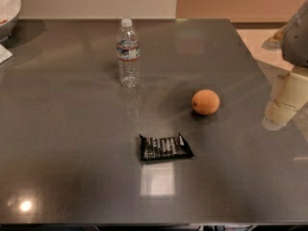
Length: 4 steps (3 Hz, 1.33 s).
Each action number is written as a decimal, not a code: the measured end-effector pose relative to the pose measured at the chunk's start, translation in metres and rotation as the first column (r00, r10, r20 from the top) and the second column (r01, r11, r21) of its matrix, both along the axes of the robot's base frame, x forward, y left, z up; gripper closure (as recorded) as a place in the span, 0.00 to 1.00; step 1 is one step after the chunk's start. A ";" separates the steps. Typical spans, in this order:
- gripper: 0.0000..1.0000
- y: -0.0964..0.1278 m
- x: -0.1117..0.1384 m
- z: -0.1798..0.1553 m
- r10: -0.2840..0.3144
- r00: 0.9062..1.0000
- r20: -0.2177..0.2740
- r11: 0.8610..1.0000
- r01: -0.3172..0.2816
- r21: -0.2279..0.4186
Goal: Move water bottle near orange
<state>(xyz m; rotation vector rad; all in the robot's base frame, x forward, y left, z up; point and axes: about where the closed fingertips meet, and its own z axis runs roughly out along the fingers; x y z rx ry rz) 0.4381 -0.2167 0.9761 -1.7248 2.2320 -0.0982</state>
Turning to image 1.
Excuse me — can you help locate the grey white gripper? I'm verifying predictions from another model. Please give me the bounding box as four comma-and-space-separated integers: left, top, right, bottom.
263, 0, 308, 131

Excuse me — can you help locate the orange fruit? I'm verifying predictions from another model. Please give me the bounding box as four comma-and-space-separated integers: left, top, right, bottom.
192, 90, 220, 116

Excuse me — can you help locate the black snack wrapper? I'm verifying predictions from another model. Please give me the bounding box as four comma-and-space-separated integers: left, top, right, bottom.
140, 134, 193, 162

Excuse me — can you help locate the clear plastic water bottle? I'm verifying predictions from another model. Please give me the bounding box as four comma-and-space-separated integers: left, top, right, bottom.
115, 18, 140, 88

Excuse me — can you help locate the white bowl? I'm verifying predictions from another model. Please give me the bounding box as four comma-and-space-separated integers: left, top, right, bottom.
0, 0, 21, 41

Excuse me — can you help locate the white paper napkin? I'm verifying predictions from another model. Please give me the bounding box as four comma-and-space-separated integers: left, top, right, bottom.
0, 44, 13, 64

